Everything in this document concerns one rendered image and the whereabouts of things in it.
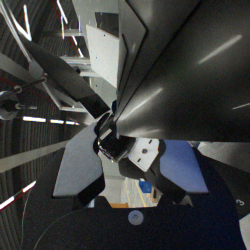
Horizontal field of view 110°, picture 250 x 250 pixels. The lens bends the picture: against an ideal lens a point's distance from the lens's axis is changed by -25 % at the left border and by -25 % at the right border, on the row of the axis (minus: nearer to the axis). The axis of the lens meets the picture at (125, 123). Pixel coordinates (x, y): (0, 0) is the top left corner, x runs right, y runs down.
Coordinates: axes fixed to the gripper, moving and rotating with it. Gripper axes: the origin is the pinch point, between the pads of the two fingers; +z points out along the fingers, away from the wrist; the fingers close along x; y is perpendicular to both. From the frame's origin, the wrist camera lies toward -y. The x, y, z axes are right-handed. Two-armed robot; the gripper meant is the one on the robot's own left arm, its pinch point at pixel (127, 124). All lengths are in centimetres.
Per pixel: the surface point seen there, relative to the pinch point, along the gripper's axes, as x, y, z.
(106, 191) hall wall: -180, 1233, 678
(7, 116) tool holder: -28.2, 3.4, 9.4
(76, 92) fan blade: -12.8, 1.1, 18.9
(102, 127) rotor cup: -5.2, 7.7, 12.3
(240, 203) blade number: 21.5, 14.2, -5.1
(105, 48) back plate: -8.1, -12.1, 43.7
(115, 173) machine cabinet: -46, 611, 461
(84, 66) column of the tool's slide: -29, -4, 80
